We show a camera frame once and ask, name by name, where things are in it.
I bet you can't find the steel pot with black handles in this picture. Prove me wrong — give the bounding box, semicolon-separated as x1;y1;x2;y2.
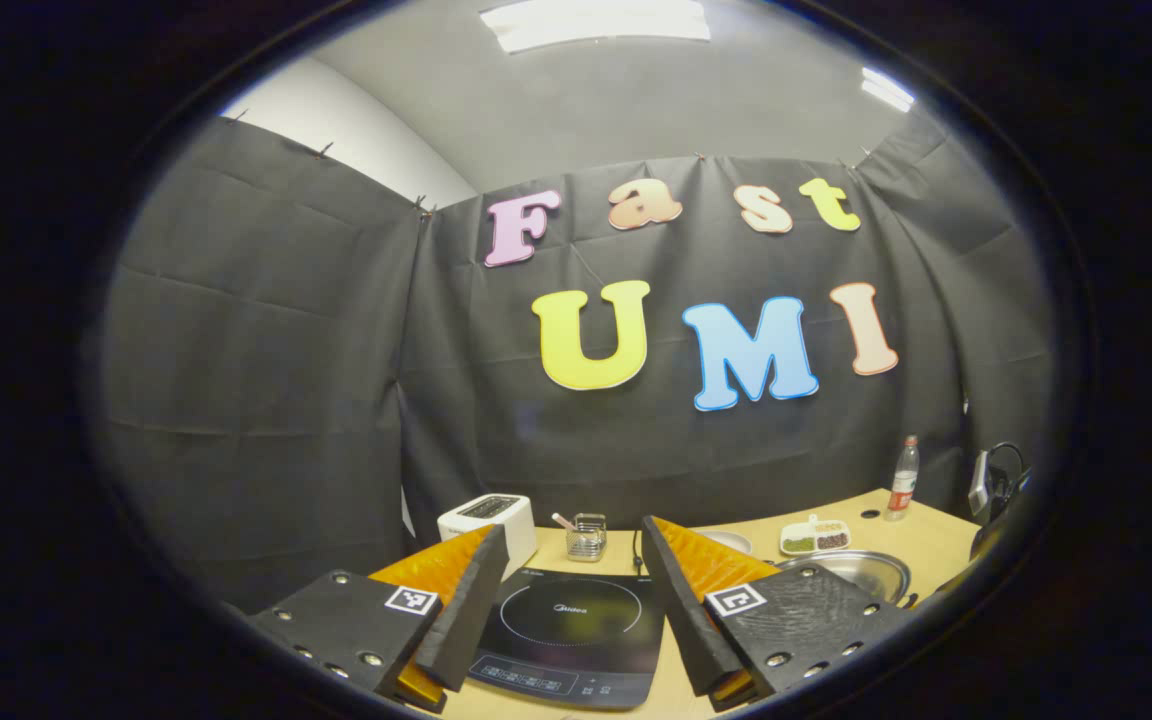
776;549;922;609

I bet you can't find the small wire basket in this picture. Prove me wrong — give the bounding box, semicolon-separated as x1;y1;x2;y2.
566;513;608;563

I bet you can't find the small ceiling light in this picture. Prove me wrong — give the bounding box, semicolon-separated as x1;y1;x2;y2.
861;67;917;113

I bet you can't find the white divided dish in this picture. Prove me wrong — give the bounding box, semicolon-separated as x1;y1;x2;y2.
779;514;852;557

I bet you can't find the black backdrop cloth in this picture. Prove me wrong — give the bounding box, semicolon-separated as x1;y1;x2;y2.
96;110;1057;616

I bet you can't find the black induction cooktop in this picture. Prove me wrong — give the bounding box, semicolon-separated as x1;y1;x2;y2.
466;566;667;711

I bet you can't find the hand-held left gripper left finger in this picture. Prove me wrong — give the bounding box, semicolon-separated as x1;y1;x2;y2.
244;523;510;713

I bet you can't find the white toaster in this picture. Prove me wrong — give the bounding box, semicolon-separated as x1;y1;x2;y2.
437;494;538;581

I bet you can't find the clear water bottle red label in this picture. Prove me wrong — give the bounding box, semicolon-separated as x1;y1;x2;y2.
884;435;921;522

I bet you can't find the large ceiling light panel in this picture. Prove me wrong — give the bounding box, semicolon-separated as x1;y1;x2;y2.
479;0;712;54

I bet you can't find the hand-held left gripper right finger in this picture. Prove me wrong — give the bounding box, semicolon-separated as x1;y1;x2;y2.
640;515;922;713

